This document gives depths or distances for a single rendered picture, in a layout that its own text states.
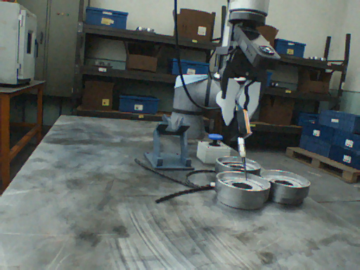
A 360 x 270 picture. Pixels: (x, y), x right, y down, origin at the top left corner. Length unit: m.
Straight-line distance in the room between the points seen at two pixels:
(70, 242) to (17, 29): 2.36
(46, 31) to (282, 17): 3.60
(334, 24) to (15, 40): 5.04
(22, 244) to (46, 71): 4.00
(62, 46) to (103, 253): 4.03
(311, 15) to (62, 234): 5.59
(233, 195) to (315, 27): 5.37
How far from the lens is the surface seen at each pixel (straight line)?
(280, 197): 0.63
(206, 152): 0.81
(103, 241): 0.43
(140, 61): 4.05
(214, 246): 0.45
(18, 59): 2.69
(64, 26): 4.36
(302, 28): 5.68
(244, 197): 0.56
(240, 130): 0.57
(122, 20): 4.12
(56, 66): 4.35
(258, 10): 0.60
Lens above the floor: 1.02
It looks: 11 degrees down
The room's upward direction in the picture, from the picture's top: 7 degrees clockwise
